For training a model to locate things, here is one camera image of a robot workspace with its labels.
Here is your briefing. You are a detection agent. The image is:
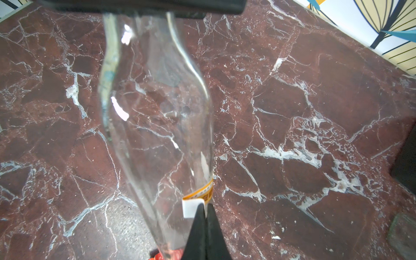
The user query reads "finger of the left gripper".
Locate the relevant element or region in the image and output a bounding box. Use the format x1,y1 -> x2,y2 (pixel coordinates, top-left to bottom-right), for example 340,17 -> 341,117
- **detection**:
36,0 -> 247,18

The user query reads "red bottle label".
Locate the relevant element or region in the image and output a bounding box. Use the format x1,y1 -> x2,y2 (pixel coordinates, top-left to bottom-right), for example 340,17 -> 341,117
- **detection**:
149,249 -> 184,260

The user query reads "glass bottle with black cap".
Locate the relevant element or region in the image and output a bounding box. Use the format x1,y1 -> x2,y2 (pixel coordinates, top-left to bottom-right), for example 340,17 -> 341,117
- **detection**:
387,213 -> 416,260

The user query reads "glass bottle with cork stopper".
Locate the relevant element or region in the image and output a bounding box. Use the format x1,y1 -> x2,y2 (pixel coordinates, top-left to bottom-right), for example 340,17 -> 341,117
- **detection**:
99,12 -> 213,255

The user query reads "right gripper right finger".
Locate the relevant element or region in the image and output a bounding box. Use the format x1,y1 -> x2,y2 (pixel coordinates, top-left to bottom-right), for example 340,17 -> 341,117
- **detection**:
206,204 -> 232,260

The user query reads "yellow and black toolbox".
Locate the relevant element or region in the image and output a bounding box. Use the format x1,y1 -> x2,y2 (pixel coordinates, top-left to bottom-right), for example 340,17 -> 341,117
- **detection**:
390,125 -> 416,195

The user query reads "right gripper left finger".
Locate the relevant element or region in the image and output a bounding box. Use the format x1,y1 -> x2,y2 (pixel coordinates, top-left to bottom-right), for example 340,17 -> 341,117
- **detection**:
181,203 -> 206,260

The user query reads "orange bottle label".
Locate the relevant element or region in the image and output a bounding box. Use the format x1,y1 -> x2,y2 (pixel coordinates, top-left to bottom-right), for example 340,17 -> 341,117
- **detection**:
182,178 -> 213,219

